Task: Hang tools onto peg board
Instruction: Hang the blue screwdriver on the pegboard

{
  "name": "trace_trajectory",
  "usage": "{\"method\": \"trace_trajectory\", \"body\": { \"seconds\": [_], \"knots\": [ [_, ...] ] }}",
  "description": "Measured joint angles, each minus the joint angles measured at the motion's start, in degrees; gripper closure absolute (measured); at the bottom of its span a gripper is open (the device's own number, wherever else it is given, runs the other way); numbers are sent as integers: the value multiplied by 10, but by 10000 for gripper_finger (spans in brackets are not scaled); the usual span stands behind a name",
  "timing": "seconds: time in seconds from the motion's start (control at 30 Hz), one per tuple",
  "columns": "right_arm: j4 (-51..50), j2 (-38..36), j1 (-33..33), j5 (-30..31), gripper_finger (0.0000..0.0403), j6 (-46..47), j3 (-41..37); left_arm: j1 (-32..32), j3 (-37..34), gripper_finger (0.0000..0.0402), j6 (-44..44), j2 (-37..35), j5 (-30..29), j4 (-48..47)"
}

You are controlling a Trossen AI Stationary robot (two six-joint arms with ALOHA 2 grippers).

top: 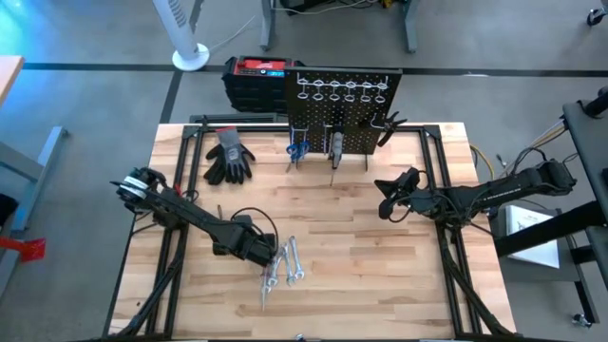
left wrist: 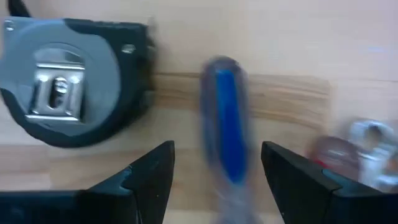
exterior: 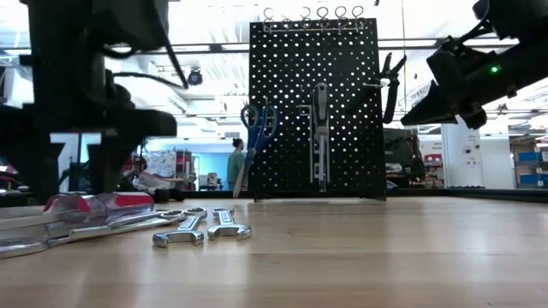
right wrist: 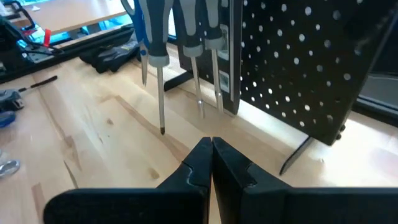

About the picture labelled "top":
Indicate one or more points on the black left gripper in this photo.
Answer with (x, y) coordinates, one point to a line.
(247, 242)

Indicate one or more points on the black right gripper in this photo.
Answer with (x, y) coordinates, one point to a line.
(413, 195)

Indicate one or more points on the black pliers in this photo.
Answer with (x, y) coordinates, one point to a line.
(383, 137)

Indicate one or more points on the black perforated pegboard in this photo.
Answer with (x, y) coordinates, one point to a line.
(354, 133)

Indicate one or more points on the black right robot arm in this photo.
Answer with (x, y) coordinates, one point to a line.
(513, 190)

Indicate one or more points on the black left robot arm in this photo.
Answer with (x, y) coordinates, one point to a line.
(190, 214)

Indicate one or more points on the silver peg hook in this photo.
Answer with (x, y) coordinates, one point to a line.
(293, 133)
(374, 121)

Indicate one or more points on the grey black work glove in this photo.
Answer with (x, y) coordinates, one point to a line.
(233, 152)
(214, 173)

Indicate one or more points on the white paper sheet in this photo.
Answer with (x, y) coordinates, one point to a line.
(537, 242)

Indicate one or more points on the grey desk leg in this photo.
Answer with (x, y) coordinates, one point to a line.
(267, 24)
(412, 24)

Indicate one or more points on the red black tool box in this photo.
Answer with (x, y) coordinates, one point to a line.
(259, 66)

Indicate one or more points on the white tower fan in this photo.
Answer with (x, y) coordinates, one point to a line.
(190, 57)

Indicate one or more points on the black equipment stand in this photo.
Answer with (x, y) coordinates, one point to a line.
(589, 142)

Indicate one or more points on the red plastic object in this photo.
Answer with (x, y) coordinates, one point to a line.
(28, 248)

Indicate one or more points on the small grey caster wheel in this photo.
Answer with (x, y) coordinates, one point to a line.
(580, 320)

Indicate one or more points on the black caster wheel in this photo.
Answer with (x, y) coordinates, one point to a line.
(596, 16)

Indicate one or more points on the wooden desk top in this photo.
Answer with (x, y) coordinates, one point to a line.
(9, 71)

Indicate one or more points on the black aluminium table frame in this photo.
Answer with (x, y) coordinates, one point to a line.
(191, 132)

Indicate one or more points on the grey base plate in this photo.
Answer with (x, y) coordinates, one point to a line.
(522, 274)

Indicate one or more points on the grey metal bench frame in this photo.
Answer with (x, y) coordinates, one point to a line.
(52, 142)

